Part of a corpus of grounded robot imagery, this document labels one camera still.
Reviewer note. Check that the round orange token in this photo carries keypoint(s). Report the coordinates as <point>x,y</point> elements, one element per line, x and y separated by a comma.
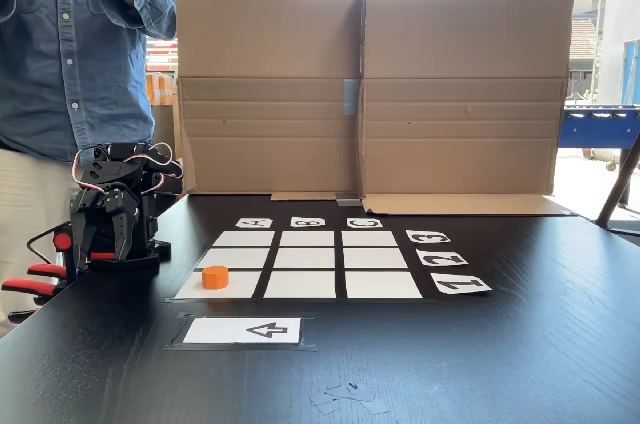
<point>215,278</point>

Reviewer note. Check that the white nine-square grid sheet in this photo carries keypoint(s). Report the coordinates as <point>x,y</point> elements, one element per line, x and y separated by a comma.
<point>305,284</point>

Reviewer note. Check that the black clamp with red knob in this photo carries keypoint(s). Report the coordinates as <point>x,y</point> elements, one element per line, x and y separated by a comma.
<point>62,242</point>

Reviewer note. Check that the orange carton pack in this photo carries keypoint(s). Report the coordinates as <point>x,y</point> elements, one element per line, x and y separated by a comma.
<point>162,89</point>

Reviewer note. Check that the person's torso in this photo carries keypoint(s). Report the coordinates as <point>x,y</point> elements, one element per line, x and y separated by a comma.
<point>75,69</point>

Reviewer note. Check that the letter A paper label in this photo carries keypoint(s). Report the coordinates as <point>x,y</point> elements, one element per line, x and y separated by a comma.
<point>253,223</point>

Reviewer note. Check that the white arrow paper sheet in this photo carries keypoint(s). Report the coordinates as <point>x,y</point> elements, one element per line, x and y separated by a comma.
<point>240,330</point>

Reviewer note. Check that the letter B paper label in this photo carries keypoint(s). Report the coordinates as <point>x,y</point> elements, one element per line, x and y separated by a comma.
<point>308,222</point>

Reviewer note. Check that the brown cardboard box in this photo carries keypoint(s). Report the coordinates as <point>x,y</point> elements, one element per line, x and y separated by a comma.
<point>465,44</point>
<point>270,44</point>

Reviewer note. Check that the grey tape piece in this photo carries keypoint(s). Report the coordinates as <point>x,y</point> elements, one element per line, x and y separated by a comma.
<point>348,202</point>

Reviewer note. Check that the letter C paper label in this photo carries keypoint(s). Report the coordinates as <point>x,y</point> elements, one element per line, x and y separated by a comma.
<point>364,223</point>

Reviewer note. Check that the grey tape strip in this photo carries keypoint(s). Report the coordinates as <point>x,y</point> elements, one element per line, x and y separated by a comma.
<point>351,98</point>

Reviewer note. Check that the clear tape scraps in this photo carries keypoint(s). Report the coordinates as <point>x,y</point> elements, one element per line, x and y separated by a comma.
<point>350,394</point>

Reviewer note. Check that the number 3 paper label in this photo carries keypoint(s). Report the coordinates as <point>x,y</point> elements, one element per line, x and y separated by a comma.
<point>428,237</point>

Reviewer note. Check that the number 2 paper label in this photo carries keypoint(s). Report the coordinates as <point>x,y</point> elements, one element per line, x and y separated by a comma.
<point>442,258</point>

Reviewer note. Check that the number 1 paper label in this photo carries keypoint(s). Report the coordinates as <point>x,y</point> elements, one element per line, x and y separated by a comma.
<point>460,284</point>

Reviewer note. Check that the blue foosball table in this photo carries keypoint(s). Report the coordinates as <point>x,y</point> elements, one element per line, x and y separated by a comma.
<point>600,126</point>

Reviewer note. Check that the slanted metal table leg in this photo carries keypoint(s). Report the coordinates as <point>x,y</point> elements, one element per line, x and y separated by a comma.
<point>617,184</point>

